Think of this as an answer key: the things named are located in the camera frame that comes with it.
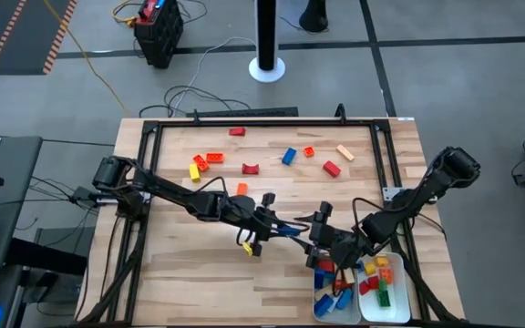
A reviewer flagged black power strip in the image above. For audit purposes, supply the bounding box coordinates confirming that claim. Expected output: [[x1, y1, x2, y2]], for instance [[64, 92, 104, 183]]
[[185, 106, 300, 119]]

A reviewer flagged white plastic bin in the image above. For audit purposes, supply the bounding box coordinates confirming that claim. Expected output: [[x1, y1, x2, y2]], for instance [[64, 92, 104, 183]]
[[311, 257, 363, 325], [355, 251, 412, 325]]

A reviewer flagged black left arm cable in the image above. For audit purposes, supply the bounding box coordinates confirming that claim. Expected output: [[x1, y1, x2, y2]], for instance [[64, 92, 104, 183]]
[[196, 175, 230, 200]]

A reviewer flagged dark grey desk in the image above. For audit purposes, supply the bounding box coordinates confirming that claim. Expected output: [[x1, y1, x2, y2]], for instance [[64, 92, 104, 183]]
[[0, 134, 44, 274]]

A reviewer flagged black and red battery box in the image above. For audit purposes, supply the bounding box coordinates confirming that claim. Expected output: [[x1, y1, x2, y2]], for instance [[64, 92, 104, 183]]
[[133, 0, 185, 70]]

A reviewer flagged black metal table frame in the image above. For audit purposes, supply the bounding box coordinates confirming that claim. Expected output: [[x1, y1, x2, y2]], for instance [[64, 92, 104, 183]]
[[74, 103, 467, 328]]

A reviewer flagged black power supply box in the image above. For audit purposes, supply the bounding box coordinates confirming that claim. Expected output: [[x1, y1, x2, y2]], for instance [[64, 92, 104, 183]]
[[70, 185, 122, 207]]

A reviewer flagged black conical floor object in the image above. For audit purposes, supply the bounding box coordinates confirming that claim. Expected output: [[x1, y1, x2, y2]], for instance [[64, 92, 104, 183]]
[[298, 0, 331, 35]]

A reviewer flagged black mat with striped edge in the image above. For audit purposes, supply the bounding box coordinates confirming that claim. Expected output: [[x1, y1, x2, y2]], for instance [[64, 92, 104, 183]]
[[0, 0, 79, 77]]

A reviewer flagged grey metal bracket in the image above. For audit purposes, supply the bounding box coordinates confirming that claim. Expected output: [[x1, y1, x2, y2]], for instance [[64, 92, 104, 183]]
[[381, 186, 403, 202]]

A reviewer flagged large blue plastic brick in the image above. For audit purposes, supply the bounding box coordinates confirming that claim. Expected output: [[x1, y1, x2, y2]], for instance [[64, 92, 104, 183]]
[[276, 225, 303, 238]]

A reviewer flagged short pale wooden block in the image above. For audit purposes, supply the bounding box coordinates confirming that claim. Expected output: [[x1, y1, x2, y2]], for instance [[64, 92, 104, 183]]
[[335, 144, 356, 162]]

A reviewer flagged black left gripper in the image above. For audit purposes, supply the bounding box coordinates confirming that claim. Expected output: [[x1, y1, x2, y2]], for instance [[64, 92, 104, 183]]
[[224, 192, 313, 257]]

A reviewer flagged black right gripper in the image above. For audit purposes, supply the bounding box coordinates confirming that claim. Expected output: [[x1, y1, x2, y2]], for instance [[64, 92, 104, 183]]
[[293, 201, 366, 271]]

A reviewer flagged blue studded plastic brick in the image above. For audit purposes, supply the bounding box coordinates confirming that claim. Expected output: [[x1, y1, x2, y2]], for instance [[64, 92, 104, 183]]
[[281, 146, 298, 167], [335, 287, 355, 312], [313, 293, 335, 318]]

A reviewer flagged black pole with white base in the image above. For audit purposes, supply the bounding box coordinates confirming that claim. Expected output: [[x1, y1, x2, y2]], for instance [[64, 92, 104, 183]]
[[248, 0, 287, 85]]

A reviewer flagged red rectangular block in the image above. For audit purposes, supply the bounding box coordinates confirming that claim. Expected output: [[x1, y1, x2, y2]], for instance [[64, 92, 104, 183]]
[[322, 159, 343, 179]]

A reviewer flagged yellow cable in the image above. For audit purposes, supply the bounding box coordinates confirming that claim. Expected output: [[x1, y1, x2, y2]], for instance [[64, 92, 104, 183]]
[[42, 0, 128, 114]]

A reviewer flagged white floor cable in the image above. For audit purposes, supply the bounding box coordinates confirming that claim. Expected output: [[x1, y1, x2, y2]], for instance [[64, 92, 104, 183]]
[[170, 36, 258, 116]]

